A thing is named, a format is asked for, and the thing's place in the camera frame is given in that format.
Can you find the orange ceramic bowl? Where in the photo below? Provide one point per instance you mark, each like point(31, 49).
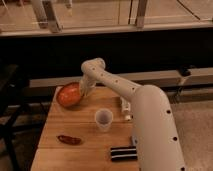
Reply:
point(69, 95)

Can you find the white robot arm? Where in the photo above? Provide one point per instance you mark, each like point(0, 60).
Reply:
point(157, 142)

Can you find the clear plastic cup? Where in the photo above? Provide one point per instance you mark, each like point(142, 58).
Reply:
point(103, 119)

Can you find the blue sponge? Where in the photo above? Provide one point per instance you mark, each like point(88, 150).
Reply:
point(133, 140)

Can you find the black white striped object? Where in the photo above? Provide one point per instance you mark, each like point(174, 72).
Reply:
point(123, 153)

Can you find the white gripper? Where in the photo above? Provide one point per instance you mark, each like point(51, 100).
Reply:
point(86, 85)

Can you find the white plastic bottle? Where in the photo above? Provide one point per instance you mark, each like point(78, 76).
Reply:
point(125, 109)

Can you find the dark red chili pepper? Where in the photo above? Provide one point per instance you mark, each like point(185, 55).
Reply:
point(69, 140)

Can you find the grey metal rail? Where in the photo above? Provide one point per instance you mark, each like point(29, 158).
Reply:
point(169, 78)

